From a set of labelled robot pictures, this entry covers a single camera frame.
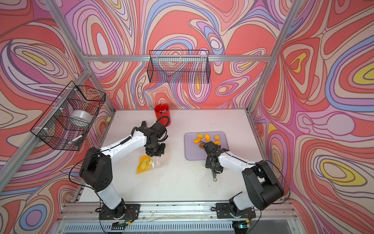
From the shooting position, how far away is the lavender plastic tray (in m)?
0.96

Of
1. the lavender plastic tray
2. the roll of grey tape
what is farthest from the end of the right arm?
the roll of grey tape

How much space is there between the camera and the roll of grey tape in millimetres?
712

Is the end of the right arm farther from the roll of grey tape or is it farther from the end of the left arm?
the roll of grey tape

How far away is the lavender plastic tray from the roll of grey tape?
585mm

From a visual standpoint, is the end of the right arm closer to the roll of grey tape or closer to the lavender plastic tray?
the lavender plastic tray
